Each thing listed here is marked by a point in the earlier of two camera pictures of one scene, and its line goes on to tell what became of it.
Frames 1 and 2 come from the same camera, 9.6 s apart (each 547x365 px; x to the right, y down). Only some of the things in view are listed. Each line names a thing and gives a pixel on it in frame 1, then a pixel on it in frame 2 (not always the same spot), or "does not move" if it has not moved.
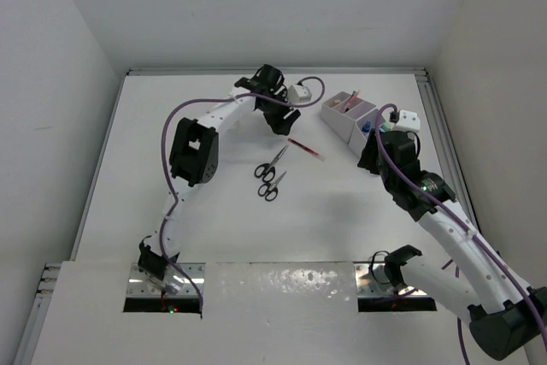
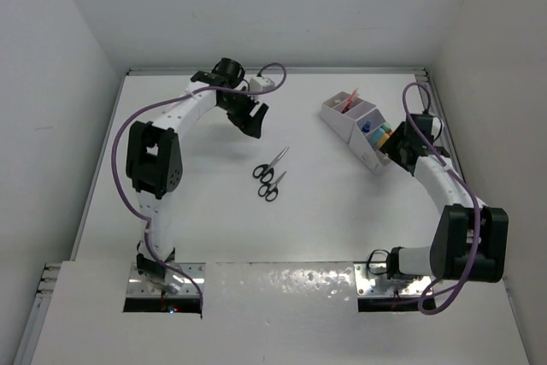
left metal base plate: [138, 285] does not move
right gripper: [368, 152] to [390, 145]
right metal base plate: [371, 279] does not move
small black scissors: [269, 190] does not move
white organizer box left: [341, 111] does not move
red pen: [309, 150] to [348, 103]
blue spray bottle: [366, 128] does not move
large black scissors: [267, 170] does not move
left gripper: [280, 125] to [249, 125]
